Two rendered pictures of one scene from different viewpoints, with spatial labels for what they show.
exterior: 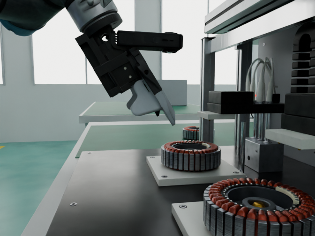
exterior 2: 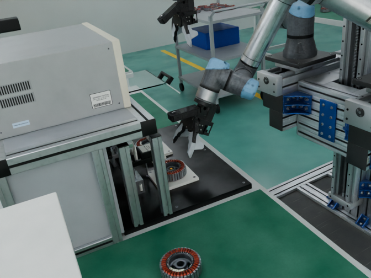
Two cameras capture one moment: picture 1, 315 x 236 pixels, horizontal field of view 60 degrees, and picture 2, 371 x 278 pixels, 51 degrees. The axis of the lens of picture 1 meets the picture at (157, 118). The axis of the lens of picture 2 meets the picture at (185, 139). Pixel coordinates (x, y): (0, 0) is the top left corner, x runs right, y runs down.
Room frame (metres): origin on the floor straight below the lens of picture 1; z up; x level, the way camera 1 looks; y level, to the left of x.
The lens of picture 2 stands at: (1.74, -0.26, 1.54)
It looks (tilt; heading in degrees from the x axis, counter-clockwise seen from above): 26 degrees down; 168
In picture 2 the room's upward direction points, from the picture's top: 7 degrees counter-clockwise
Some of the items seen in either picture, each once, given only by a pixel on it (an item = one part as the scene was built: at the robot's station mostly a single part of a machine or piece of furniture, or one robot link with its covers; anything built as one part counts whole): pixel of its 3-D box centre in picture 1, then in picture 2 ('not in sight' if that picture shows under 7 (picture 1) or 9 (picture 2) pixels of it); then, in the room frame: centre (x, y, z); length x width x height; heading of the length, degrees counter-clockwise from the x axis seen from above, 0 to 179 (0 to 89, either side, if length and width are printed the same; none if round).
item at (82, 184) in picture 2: not in sight; (64, 211); (0.78, -0.42, 0.91); 0.28 x 0.03 x 0.32; 100
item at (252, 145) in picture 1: (260, 153); (134, 182); (0.53, -0.21, 0.80); 0.08 x 0.05 x 0.06; 10
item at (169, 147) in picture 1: (190, 154); (171, 170); (0.51, -0.06, 0.80); 0.11 x 0.11 x 0.04
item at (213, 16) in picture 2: not in sight; (218, 51); (-2.17, 1.05, 0.51); 1.01 x 0.60 x 1.01; 10
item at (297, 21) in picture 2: not in sight; (299, 17); (0.15, 0.66, 1.20); 0.13 x 0.12 x 0.14; 6
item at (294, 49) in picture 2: not in sight; (300, 43); (0.16, 0.66, 1.09); 0.15 x 0.15 x 0.10
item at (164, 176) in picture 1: (190, 167); (171, 175); (0.51, -0.06, 0.78); 0.15 x 0.15 x 0.01; 10
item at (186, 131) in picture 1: (198, 132); (180, 265); (0.95, -0.14, 0.77); 0.11 x 0.11 x 0.04
